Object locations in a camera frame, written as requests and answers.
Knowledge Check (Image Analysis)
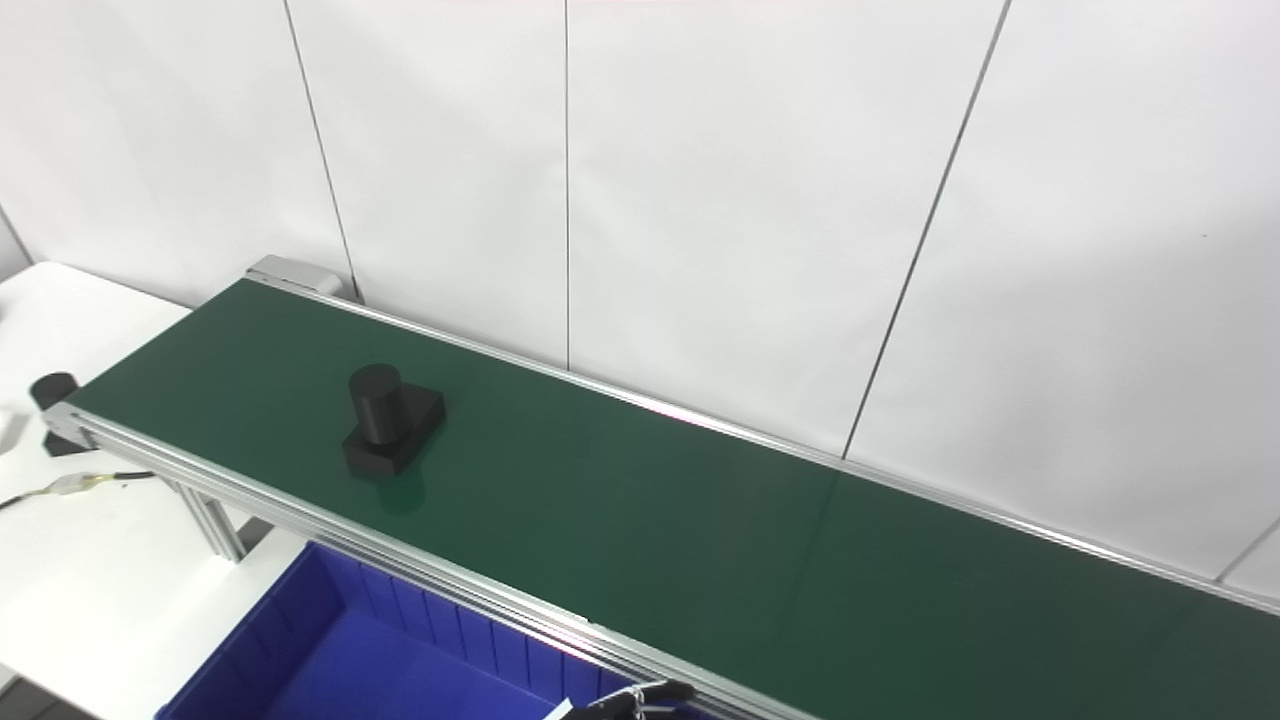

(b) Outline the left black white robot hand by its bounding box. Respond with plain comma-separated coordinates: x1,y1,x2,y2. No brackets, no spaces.
548,680,697,720

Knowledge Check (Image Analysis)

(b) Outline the green conveyor belt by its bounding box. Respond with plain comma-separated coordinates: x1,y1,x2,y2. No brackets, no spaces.
40,255,1280,720

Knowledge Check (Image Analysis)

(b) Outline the blue plastic bin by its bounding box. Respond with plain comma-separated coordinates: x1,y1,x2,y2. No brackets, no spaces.
155,540,721,720

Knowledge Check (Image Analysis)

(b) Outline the aluminium conveyor leg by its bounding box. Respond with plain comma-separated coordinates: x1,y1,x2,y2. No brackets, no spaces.
175,483,249,563

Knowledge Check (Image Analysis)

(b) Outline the grey conveyor end housing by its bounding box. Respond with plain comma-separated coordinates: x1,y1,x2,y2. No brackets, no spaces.
245,255,346,301

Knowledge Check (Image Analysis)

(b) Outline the black cable with yellow connector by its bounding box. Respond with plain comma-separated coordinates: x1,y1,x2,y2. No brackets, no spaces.
0,470,156,511

